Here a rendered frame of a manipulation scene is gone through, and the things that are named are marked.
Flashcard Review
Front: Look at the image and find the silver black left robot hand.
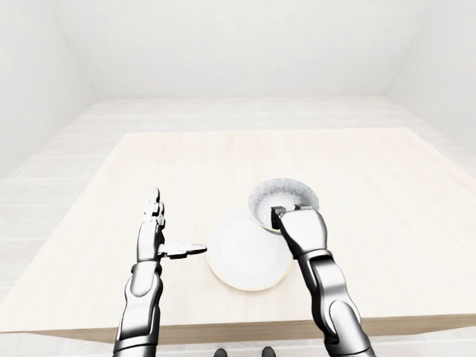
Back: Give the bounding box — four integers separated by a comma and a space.
136, 187, 208, 266

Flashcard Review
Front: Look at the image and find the grey speckled bowl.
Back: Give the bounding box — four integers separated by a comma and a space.
248, 177, 321, 235

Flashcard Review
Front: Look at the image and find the white round plate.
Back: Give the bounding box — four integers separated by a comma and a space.
206, 206, 294, 291

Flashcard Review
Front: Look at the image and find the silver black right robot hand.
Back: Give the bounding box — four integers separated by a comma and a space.
270, 203, 329, 260

